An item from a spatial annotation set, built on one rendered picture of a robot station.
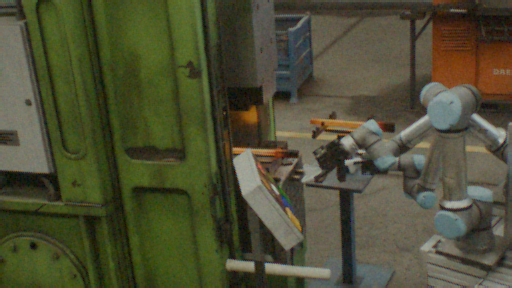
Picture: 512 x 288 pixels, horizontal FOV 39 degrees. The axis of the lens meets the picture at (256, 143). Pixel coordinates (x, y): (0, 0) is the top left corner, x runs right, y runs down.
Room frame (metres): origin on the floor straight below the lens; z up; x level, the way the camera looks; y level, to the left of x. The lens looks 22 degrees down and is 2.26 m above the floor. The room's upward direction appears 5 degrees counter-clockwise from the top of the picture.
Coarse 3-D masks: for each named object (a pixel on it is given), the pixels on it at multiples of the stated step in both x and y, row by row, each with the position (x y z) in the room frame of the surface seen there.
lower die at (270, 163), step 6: (234, 156) 3.04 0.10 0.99; (258, 156) 3.02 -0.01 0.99; (264, 156) 3.01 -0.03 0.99; (270, 156) 3.00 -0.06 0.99; (264, 162) 2.96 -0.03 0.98; (270, 162) 2.95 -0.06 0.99; (276, 162) 3.01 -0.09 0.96; (234, 168) 2.96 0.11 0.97; (270, 168) 2.92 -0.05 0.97; (276, 168) 3.01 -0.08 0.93; (270, 174) 2.92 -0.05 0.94
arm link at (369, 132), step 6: (372, 120) 2.59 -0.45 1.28; (360, 126) 2.59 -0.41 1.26; (366, 126) 2.57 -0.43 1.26; (372, 126) 2.56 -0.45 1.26; (378, 126) 2.56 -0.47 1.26; (354, 132) 2.58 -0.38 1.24; (360, 132) 2.56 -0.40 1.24; (366, 132) 2.56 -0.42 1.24; (372, 132) 2.55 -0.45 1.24; (378, 132) 2.55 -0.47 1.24; (354, 138) 2.55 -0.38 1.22; (360, 138) 2.55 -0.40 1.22; (366, 138) 2.55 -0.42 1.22; (372, 138) 2.54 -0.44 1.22; (378, 138) 2.55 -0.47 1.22; (360, 144) 2.55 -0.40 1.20; (366, 144) 2.54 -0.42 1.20
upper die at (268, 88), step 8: (272, 80) 3.04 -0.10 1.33; (232, 88) 2.95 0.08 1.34; (240, 88) 2.94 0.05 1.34; (248, 88) 2.92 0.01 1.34; (256, 88) 2.91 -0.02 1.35; (264, 88) 2.93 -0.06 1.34; (272, 88) 3.04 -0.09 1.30; (232, 96) 2.95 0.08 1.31; (240, 96) 2.94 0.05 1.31; (248, 96) 2.93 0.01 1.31; (256, 96) 2.91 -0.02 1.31; (264, 96) 2.92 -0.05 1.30; (232, 104) 2.95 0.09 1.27; (240, 104) 2.94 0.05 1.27; (248, 104) 2.93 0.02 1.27; (256, 104) 2.91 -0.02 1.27; (264, 104) 2.91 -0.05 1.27
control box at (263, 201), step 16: (240, 160) 2.55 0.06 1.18; (256, 160) 2.53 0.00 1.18; (240, 176) 2.42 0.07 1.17; (256, 176) 2.34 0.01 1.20; (256, 192) 2.27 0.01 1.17; (272, 192) 2.36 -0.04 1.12; (256, 208) 2.27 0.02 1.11; (272, 208) 2.28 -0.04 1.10; (272, 224) 2.28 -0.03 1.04; (288, 224) 2.28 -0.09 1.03; (288, 240) 2.28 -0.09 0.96
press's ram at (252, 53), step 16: (224, 0) 2.89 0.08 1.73; (240, 0) 2.87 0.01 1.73; (256, 0) 2.92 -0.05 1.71; (272, 0) 3.13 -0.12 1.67; (224, 16) 2.90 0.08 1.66; (240, 16) 2.87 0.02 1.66; (256, 16) 2.90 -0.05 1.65; (272, 16) 3.11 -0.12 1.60; (224, 32) 2.90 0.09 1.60; (240, 32) 2.88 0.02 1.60; (256, 32) 2.89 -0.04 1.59; (272, 32) 3.09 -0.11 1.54; (224, 48) 2.90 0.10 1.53; (240, 48) 2.88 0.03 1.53; (256, 48) 2.87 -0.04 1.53; (272, 48) 3.08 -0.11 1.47; (240, 64) 2.88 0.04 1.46; (256, 64) 2.86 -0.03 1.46; (272, 64) 3.06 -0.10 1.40; (240, 80) 2.88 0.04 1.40; (256, 80) 2.86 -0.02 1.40
